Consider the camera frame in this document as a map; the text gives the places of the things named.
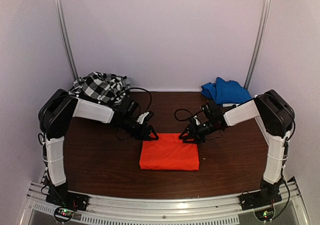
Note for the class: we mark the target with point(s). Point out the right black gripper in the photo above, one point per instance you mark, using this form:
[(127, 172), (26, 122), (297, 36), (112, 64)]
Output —
[(186, 138)]

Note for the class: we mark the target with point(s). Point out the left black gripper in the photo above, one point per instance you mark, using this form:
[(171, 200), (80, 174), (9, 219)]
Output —
[(143, 134)]

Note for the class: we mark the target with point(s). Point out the orange t-shirt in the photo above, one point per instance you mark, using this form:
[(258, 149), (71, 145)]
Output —
[(169, 153)]

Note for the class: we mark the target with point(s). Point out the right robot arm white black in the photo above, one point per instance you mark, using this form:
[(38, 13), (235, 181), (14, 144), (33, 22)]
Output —
[(278, 119)]

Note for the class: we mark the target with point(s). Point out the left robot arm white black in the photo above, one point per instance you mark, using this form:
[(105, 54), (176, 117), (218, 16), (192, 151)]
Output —
[(57, 113)]

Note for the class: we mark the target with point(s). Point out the black white checkered cloth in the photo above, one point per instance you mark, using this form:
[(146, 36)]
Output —
[(104, 88)]

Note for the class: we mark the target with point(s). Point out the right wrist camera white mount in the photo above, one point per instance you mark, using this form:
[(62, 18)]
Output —
[(196, 120)]

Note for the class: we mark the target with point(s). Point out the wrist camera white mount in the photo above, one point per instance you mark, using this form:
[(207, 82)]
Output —
[(145, 117), (196, 120)]

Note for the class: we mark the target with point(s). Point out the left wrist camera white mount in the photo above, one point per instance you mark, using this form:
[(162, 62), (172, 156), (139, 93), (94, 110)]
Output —
[(145, 117)]

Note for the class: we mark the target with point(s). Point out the front aluminium rail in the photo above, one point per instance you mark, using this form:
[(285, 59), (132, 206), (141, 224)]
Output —
[(217, 210)]

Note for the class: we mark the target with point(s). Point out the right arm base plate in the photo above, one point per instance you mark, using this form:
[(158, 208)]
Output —
[(260, 197)]

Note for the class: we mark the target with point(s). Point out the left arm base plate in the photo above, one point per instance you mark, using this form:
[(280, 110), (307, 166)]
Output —
[(60, 196)]

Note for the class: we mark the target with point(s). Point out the right aluminium frame post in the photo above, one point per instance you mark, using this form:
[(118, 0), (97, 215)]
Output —
[(264, 15)]

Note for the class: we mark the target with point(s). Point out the aluminium frame post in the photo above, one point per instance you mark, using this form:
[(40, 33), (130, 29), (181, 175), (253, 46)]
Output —
[(264, 15), (65, 39)]

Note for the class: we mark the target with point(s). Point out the left aluminium frame post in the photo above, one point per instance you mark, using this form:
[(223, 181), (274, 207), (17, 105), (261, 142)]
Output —
[(65, 39)]

